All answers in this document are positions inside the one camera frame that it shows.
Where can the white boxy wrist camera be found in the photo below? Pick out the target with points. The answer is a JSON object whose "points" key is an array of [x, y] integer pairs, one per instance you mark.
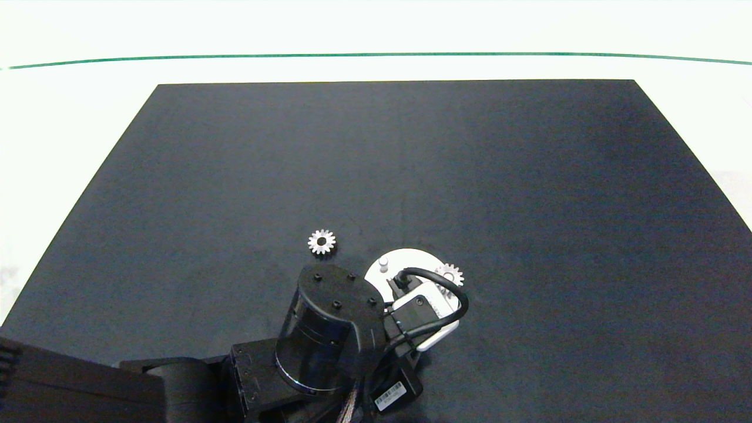
{"points": [[439, 339]]}

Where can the small steel gear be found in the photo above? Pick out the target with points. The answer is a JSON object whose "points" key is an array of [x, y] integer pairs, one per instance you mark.
{"points": [[456, 272], [329, 242]]}

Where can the dark table mat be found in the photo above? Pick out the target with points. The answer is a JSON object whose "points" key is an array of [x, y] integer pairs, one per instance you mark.
{"points": [[411, 164]]}

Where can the round white plate with pins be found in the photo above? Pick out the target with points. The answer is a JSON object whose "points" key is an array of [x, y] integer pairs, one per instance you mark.
{"points": [[406, 258]]}

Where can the white barcode tag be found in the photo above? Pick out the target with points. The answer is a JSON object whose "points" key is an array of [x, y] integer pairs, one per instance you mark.
{"points": [[390, 396]]}

